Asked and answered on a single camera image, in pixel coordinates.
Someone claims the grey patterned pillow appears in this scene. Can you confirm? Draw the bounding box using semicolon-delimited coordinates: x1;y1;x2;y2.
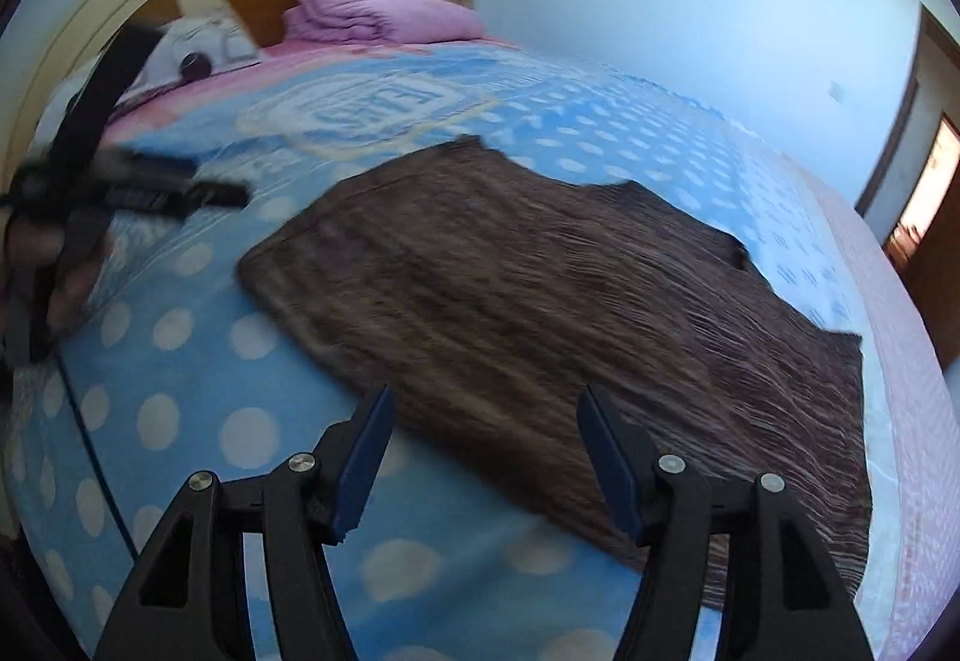
112;12;263;107

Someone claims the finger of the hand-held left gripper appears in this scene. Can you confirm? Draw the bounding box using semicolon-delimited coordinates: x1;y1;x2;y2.
105;179;252;217
94;152;197;184

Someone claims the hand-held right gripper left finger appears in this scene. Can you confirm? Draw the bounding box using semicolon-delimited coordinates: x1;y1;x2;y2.
94;383;396;661

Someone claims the person's left hand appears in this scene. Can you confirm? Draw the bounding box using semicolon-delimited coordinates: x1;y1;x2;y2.
0;215;113;336

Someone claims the blue and pink dotted bedsheet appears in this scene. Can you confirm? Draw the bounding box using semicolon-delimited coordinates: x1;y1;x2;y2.
0;35;953;661

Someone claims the brown door frame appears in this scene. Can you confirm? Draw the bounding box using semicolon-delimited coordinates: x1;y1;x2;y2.
855;5;960;272

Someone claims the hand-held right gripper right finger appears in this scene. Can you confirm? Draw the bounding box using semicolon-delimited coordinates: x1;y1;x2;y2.
576;383;875;661

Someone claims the folded pink blanket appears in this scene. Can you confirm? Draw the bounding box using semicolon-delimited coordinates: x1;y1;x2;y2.
283;0;485;43

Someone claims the brown knit sweater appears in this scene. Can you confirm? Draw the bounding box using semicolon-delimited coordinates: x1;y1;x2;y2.
238;134;875;613

